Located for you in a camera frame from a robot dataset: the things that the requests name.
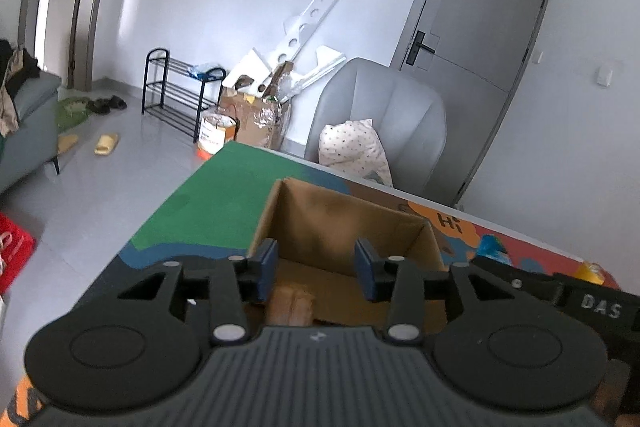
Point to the beige cracker packet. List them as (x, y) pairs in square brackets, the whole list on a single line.
[(290, 305)]

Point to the brown paper bag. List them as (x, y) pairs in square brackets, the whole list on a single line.
[(263, 118)]

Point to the black clothes pile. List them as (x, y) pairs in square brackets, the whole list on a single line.
[(17, 66)]

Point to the white orange bucket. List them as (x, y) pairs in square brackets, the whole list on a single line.
[(216, 130)]

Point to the yellow slipper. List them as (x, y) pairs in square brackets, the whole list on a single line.
[(106, 144)]

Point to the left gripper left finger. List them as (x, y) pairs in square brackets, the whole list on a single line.
[(208, 292)]

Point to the black slippers pair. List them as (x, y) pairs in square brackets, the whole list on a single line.
[(104, 106)]

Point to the green floor mat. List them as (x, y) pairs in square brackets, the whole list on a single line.
[(71, 112)]

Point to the grey armchair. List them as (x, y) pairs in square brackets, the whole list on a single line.
[(408, 116)]

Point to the white dotted pillow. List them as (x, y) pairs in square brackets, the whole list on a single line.
[(354, 148)]

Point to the black shoe rack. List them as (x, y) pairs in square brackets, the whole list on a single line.
[(176, 93)]

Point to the white wall switch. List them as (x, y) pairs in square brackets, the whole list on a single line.
[(605, 75)]

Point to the grey door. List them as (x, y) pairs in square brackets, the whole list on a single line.
[(473, 53)]

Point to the white perforated board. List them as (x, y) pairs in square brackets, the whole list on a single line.
[(253, 71)]

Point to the colourful cartoon table mat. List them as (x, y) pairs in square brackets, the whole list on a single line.
[(110, 362)]

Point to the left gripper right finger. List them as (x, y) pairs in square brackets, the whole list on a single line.
[(423, 302)]

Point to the grey sofa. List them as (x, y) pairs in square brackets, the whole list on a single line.
[(36, 139)]

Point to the red shopping bag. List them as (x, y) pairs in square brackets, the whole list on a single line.
[(17, 246)]

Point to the yellow jar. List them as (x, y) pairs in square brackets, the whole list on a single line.
[(592, 273)]

